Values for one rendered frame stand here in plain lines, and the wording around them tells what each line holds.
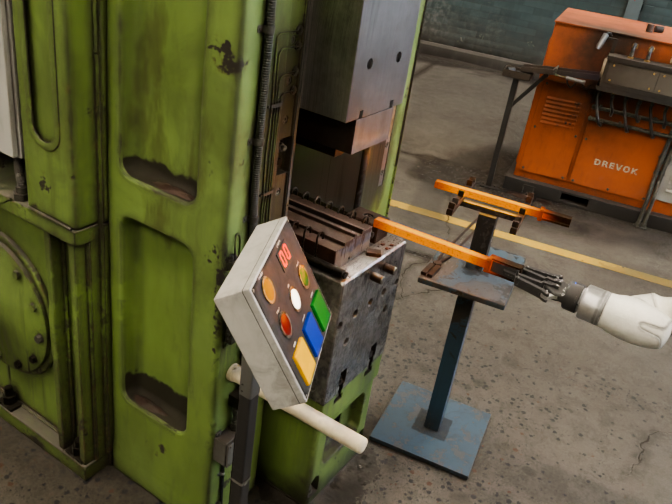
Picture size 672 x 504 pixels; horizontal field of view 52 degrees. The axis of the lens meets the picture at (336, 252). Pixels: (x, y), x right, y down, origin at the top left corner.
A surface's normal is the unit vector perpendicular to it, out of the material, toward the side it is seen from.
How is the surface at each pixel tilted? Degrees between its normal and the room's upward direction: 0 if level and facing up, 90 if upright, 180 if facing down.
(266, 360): 90
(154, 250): 90
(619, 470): 0
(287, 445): 90
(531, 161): 90
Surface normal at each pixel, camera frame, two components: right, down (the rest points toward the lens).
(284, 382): -0.14, 0.45
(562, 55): -0.38, 0.40
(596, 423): 0.14, -0.87
